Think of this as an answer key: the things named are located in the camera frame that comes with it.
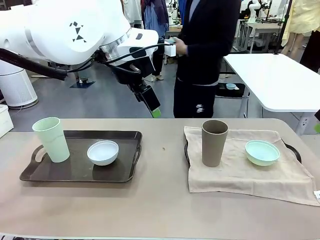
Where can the blue floor mat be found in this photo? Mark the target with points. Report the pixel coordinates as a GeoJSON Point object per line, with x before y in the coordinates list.
{"type": "Point", "coordinates": [82, 84]}

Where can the white bowl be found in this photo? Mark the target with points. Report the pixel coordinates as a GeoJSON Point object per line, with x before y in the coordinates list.
{"type": "Point", "coordinates": [102, 156]}

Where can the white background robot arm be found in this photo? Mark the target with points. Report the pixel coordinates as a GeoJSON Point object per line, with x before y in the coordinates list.
{"type": "Point", "coordinates": [253, 11]}

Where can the pale green tall cup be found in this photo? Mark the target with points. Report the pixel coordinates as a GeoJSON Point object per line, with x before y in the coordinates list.
{"type": "Point", "coordinates": [53, 142]}

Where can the beige cloth mat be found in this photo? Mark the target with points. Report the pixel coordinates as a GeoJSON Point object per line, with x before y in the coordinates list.
{"type": "Point", "coordinates": [237, 180]}

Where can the dark brown serving tray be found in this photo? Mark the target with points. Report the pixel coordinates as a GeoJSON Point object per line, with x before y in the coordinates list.
{"type": "Point", "coordinates": [75, 172]}

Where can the person in black jacket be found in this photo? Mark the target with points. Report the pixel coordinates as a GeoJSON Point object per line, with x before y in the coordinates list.
{"type": "Point", "coordinates": [207, 37]}

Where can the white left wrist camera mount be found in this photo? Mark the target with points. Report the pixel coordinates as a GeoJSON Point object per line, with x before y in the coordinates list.
{"type": "Point", "coordinates": [170, 50]}

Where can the black stand pole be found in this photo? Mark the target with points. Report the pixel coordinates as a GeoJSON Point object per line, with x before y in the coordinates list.
{"type": "Point", "coordinates": [282, 30]}

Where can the background workbench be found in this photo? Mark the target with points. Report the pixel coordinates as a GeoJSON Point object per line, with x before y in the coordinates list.
{"type": "Point", "coordinates": [262, 27]}

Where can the white cylindrical air purifier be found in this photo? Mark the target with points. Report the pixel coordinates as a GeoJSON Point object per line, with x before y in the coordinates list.
{"type": "Point", "coordinates": [17, 87]}

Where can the black serving tray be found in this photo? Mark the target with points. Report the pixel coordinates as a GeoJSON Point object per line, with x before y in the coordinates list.
{"type": "Point", "coordinates": [186, 155]}

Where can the person's right hand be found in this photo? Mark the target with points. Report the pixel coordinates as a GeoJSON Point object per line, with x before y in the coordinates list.
{"type": "Point", "coordinates": [182, 47]}

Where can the pale green bowl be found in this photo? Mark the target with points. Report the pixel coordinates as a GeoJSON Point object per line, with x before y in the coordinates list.
{"type": "Point", "coordinates": [262, 155]}

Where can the person in blue shirt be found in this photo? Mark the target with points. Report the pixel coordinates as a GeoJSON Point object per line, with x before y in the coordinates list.
{"type": "Point", "coordinates": [156, 12]}

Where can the white side table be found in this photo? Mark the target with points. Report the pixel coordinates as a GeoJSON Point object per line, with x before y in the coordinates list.
{"type": "Point", "coordinates": [275, 80]}

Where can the white box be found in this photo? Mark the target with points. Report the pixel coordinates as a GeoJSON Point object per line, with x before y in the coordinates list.
{"type": "Point", "coordinates": [5, 120]}

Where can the small light blue bowl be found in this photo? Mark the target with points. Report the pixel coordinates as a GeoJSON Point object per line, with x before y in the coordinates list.
{"type": "Point", "coordinates": [231, 86]}

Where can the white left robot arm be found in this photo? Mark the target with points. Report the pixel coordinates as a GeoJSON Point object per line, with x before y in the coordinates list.
{"type": "Point", "coordinates": [62, 27]}

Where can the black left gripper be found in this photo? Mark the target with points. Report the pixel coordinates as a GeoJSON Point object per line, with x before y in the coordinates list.
{"type": "Point", "coordinates": [130, 76]}

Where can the brown tall cup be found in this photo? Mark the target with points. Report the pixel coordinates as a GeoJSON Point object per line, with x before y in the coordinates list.
{"type": "Point", "coordinates": [212, 150]}

